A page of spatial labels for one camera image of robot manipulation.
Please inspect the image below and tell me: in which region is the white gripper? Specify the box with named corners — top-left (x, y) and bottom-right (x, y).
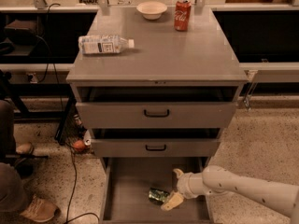
top-left (161, 168), bottom-right (207, 211)

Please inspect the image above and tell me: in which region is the green soda can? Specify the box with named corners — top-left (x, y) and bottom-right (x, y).
top-left (149, 188), bottom-right (170, 205)

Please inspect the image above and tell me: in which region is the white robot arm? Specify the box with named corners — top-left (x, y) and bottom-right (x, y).
top-left (161, 165), bottom-right (299, 224)

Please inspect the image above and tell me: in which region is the grey open bottom drawer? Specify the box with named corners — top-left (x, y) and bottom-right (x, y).
top-left (99, 157), bottom-right (213, 224)

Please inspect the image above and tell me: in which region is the grey metal drawer cabinet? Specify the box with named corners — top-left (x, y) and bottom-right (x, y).
top-left (65, 6), bottom-right (249, 161)

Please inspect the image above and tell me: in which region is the grey top drawer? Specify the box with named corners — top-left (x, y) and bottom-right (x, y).
top-left (77, 87), bottom-right (236, 129)

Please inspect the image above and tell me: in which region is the grey middle drawer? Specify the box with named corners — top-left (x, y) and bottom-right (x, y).
top-left (91, 128), bottom-right (221, 158)

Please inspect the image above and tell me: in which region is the red cola can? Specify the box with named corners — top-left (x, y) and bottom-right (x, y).
top-left (174, 0), bottom-right (192, 31)

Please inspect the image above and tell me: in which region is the orange ball on floor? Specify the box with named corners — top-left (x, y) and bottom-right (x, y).
top-left (72, 140), bottom-right (86, 153)

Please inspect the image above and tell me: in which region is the tan sneaker near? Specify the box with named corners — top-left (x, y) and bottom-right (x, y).
top-left (21, 195), bottom-right (58, 223)

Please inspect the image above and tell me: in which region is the tan sneaker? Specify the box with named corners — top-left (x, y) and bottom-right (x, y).
top-left (16, 143), bottom-right (34, 155)
top-left (21, 195), bottom-right (58, 223)

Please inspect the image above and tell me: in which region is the tan sneaker far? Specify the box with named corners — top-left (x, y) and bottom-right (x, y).
top-left (16, 143), bottom-right (34, 155)

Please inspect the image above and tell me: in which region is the clear plastic water bottle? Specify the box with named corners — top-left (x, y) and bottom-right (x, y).
top-left (78, 35), bottom-right (135, 55)

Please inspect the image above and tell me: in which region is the person's trouser leg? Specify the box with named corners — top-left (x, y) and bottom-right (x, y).
top-left (0, 101), bottom-right (30, 212)

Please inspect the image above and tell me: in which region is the white paper bowl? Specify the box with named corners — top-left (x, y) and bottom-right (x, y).
top-left (136, 1), bottom-right (167, 21)

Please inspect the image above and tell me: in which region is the black middle drawer handle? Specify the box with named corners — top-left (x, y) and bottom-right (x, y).
top-left (145, 145), bottom-right (167, 152)

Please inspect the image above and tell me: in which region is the black drawer handle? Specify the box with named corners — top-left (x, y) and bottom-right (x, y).
top-left (143, 109), bottom-right (170, 118)
top-left (145, 145), bottom-right (167, 152)

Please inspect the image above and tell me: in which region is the black top drawer handle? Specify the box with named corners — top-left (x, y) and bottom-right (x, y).
top-left (143, 109), bottom-right (170, 118)

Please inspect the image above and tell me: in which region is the black floor cable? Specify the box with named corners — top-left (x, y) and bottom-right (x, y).
top-left (63, 140), bottom-right (101, 224)

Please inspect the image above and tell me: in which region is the black table leg frame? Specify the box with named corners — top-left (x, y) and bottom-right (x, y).
top-left (54, 94), bottom-right (76, 144)

